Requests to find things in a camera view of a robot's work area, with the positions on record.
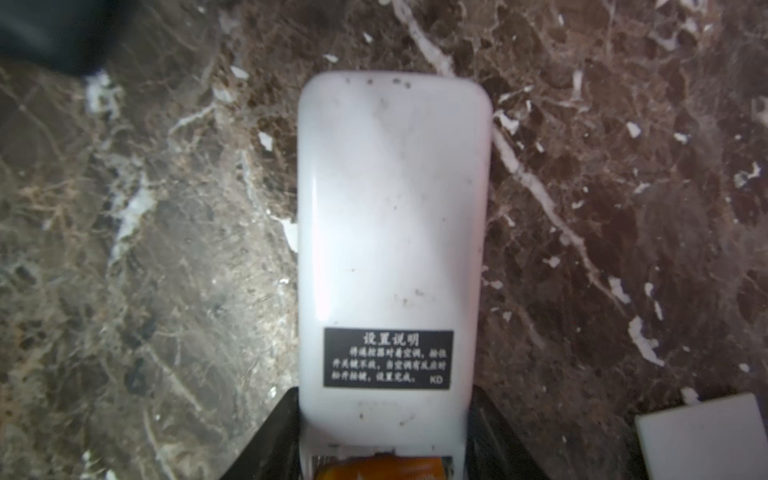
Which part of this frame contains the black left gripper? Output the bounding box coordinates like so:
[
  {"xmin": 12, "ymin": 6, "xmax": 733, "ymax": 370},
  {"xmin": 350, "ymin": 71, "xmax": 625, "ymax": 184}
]
[{"xmin": 1, "ymin": 0, "xmax": 129, "ymax": 76}]

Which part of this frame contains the white battery cover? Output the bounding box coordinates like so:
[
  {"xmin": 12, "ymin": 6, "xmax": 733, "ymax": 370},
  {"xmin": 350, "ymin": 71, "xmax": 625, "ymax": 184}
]
[{"xmin": 635, "ymin": 393, "xmax": 767, "ymax": 479}]

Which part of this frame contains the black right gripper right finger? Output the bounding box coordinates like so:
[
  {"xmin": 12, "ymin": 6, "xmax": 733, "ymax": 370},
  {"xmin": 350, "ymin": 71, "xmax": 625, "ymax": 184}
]
[{"xmin": 466, "ymin": 385, "xmax": 549, "ymax": 480}]

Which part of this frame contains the white red remote control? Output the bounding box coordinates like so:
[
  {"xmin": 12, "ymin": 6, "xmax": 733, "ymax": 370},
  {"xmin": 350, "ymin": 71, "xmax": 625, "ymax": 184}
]
[{"xmin": 297, "ymin": 71, "xmax": 493, "ymax": 479}]

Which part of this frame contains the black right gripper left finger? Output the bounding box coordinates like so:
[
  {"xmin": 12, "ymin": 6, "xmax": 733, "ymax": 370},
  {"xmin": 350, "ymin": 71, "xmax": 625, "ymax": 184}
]
[{"xmin": 220, "ymin": 387, "xmax": 300, "ymax": 480}]

